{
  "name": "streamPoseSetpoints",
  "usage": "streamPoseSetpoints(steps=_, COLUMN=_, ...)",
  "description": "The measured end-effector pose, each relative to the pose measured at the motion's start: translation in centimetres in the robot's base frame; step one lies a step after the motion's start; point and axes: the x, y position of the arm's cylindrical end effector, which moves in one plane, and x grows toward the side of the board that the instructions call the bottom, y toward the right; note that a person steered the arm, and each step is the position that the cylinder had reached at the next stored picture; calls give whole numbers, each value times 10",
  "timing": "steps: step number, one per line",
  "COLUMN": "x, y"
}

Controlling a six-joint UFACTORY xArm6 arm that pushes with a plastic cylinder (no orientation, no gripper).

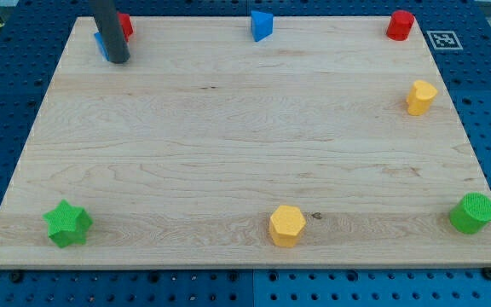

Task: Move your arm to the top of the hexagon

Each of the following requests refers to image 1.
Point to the yellow heart block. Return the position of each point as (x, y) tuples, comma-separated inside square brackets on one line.
[(420, 97)]

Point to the green star block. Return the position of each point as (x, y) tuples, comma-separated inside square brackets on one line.
[(67, 224)]

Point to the blue block behind tool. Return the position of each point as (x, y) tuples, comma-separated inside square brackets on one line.
[(101, 45)]

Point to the red block behind tool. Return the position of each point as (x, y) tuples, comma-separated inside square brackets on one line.
[(126, 25)]

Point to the wooden board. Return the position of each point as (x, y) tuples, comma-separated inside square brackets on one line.
[(181, 154)]

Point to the yellow hexagon block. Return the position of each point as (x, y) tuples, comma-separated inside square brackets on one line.
[(286, 226)]

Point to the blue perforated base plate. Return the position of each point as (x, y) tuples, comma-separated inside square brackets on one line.
[(31, 42)]

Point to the white fiducial marker tag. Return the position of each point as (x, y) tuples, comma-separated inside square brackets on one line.
[(444, 40)]

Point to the red cylinder block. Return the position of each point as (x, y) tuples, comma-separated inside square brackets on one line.
[(400, 25)]

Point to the blue triangle block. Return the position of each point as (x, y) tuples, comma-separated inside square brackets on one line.
[(261, 24)]

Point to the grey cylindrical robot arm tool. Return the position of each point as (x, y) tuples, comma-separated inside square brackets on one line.
[(110, 30)]

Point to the green cylinder block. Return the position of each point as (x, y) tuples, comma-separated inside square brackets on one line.
[(471, 214)]

